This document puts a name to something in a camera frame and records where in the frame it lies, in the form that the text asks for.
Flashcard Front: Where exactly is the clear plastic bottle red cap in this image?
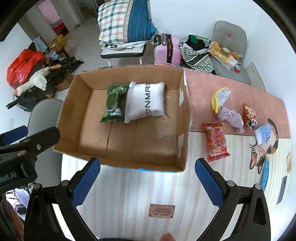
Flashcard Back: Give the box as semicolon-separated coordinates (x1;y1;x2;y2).
223;33;231;49

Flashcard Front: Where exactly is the small brown cardboard box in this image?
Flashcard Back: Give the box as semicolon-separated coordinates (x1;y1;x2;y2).
55;73;74;91

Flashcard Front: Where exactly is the lilac cloth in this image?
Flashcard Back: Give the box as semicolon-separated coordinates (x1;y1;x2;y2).
216;106;244;134

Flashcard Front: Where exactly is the white goose plush toy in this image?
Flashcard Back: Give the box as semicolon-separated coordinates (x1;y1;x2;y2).
13;64;62;96

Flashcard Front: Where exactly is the yellow bag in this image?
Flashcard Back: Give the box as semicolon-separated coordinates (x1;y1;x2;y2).
55;34;66;50

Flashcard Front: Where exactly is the red jacket print snack pack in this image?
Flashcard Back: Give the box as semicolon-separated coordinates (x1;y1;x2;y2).
202;122;230;162

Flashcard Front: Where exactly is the light blue tissue pack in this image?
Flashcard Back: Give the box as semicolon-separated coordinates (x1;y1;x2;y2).
254;123;271;145

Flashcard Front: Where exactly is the blue fish plush toy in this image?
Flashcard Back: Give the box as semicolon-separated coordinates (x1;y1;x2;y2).
260;159;269;191

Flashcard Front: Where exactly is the orange snack bag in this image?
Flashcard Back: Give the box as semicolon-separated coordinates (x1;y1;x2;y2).
243;102;257;129

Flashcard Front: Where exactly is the dark blue phone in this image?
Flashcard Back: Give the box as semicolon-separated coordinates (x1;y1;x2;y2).
276;176;287;204

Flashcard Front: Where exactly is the grey cushioned chair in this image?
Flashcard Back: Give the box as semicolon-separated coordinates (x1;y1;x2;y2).
211;21;251;85

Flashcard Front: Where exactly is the plaid and blue bedding pile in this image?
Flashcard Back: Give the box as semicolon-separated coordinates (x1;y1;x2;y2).
97;0;157;44

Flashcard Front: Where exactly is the red plastic bag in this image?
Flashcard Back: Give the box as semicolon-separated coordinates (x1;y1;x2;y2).
6;49;46;89

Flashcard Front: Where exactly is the grey round stool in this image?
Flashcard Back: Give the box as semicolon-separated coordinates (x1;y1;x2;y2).
28;98;63;187

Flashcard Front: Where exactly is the white metal chair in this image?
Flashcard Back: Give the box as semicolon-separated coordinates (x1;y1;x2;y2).
100;34;156;66

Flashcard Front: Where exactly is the pink suitcase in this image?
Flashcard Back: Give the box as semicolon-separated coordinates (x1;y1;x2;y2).
154;33;182;66

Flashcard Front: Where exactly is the green wet wipes pack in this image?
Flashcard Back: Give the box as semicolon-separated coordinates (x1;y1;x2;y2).
100;85;129;123

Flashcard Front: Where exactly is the patterned black white bag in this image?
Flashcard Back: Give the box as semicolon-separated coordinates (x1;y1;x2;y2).
179;35;216;74

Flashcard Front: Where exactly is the white soft pillow pack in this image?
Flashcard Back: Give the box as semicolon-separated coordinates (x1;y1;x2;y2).
124;82;165;123

